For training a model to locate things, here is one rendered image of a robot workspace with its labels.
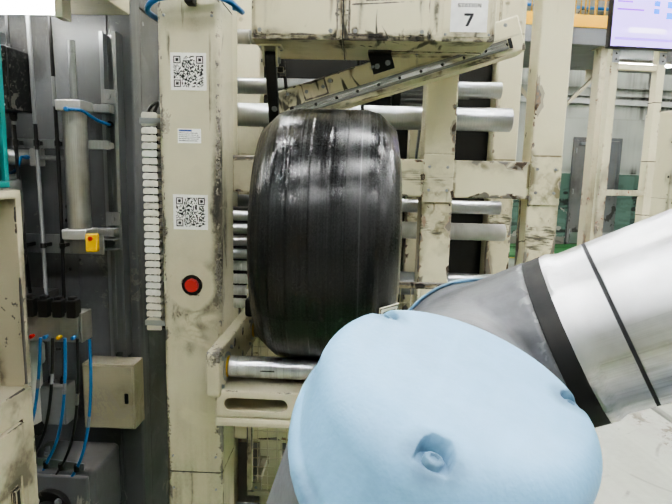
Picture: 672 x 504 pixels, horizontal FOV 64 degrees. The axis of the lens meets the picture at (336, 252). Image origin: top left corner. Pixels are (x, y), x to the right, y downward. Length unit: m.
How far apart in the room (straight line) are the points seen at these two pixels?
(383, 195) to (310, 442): 0.84
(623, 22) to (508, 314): 4.82
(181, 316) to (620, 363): 1.06
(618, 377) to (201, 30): 1.07
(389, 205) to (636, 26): 4.26
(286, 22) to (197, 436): 1.02
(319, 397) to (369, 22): 1.33
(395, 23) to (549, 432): 1.33
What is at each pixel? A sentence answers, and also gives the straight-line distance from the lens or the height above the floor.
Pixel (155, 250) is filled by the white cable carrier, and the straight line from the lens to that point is 1.24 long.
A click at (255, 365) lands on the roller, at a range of 1.15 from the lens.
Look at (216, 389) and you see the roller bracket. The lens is 1.15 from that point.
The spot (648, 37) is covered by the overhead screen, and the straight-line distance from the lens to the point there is 5.15.
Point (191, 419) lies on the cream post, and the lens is 1.32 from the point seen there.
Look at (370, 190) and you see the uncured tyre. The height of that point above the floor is 1.28.
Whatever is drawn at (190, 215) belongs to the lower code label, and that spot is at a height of 1.21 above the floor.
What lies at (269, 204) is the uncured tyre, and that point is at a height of 1.25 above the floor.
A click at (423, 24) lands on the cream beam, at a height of 1.68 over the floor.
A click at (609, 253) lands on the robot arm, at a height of 1.28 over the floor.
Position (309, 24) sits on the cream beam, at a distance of 1.45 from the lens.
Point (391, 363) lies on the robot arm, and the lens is 0.16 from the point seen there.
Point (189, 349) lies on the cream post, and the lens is 1.26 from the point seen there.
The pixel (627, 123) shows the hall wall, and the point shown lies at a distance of 12.30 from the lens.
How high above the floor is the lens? 1.31
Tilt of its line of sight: 8 degrees down
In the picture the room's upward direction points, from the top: 1 degrees clockwise
